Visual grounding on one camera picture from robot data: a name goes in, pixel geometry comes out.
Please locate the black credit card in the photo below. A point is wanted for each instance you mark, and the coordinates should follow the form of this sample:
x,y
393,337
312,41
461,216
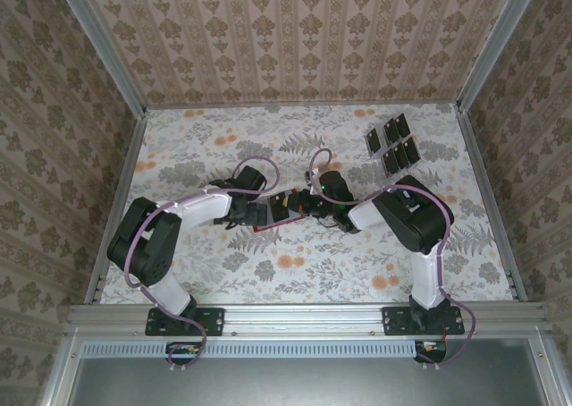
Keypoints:
x,y
400,155
373,140
389,161
392,131
402,124
411,149
280,201

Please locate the red card holder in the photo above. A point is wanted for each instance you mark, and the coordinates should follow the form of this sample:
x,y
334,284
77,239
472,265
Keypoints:
x,y
279,225

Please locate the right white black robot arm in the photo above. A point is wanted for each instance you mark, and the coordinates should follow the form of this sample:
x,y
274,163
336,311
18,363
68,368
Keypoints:
x,y
424,272

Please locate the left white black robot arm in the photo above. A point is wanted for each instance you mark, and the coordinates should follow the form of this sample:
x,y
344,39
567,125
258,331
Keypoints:
x,y
201,207

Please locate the floral table covering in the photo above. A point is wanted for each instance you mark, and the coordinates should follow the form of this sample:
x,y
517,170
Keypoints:
x,y
313,267

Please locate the group of black cartridges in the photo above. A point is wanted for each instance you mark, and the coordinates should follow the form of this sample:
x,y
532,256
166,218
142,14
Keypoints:
x,y
372,156

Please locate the grey metal sheet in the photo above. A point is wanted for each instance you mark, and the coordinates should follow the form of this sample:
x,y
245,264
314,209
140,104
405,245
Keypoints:
x,y
290,383

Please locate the thin aluminium edge rail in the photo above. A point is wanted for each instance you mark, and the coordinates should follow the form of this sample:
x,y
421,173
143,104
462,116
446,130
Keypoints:
x,y
304,105

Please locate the wide aluminium mounting rail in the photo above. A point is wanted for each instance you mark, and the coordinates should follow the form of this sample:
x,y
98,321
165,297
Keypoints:
x,y
304,318

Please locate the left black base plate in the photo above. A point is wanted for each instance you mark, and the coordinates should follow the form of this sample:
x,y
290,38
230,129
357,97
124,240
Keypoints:
x,y
214,321

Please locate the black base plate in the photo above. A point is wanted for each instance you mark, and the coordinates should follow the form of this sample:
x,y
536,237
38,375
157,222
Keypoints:
x,y
393,321
214,321

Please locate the aluminium side rail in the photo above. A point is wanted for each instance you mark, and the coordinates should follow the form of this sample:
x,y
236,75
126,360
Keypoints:
x,y
490,200
129,155

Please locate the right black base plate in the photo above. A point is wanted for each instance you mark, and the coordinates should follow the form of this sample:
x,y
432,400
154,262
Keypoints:
x,y
393,321

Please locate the aluminium corner post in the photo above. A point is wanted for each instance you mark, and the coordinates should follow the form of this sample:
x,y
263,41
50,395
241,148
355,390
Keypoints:
x,y
102,44
496,44

